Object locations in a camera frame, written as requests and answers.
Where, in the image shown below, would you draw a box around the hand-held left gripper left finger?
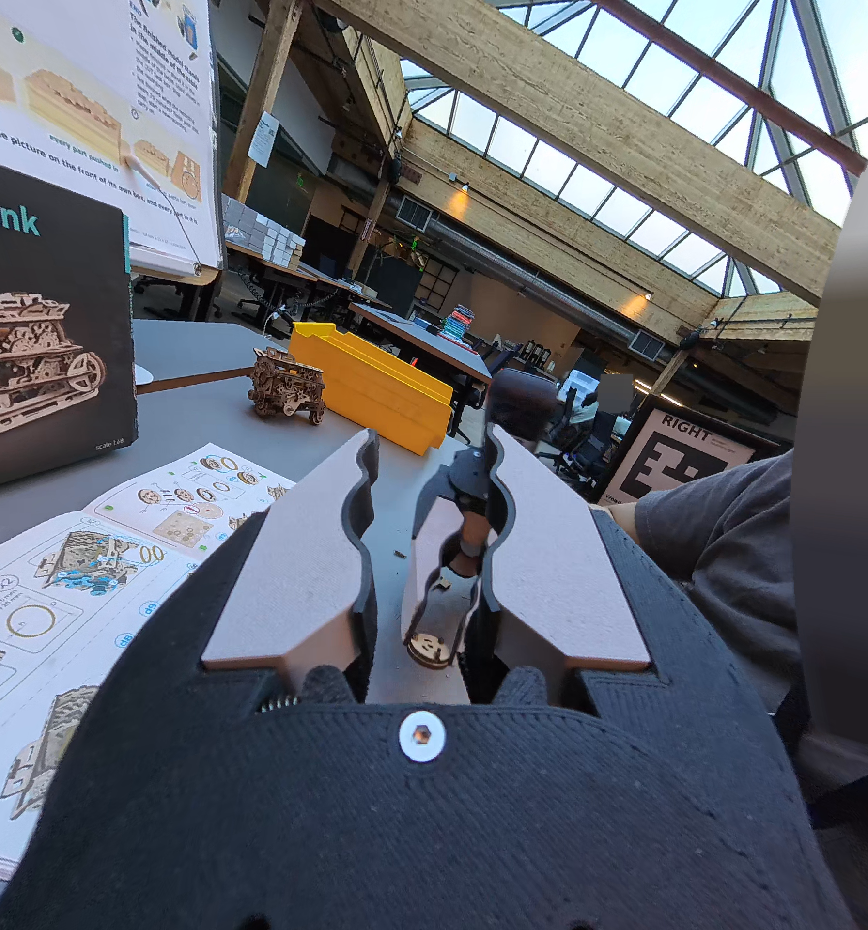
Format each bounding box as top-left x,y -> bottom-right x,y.
200,427 -> 381,702

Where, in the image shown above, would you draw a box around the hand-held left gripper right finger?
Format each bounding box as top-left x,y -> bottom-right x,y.
475,423 -> 653,702

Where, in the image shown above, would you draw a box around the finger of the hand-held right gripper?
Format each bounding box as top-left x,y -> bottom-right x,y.
403,500 -> 455,642

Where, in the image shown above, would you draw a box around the wooden gear part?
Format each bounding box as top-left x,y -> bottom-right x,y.
403,567 -> 480,671

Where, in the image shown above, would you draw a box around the grey desk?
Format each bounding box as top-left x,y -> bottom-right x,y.
0,320 -> 479,930

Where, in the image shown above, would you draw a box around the yellow plastic bin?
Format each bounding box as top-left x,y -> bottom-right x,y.
289,322 -> 454,456

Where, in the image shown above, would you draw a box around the long brown-topped table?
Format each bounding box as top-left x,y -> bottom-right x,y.
350,301 -> 495,419

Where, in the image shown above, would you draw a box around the person's grey shirt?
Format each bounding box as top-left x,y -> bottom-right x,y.
634,449 -> 868,930

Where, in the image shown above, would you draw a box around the framed marker tag sign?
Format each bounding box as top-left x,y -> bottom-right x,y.
597,407 -> 784,506

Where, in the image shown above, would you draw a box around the wooden mechanical model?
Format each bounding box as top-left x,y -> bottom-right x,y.
247,346 -> 327,427

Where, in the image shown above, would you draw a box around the open instruction booklet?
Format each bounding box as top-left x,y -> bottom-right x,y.
0,442 -> 297,882

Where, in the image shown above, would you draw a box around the table under white boxes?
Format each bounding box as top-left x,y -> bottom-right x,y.
223,243 -> 391,321

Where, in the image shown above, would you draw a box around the stack of white boxes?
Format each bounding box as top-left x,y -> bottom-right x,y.
221,196 -> 306,266

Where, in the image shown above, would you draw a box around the black model kit box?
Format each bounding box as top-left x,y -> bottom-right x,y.
0,153 -> 139,495

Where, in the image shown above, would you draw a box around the red ceiling pipe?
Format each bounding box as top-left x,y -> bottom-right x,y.
594,0 -> 867,175

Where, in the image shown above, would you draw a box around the white instruction poster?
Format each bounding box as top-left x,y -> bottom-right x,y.
0,0 -> 226,279

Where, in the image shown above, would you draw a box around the paper note on post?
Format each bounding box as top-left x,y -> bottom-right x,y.
248,111 -> 281,167

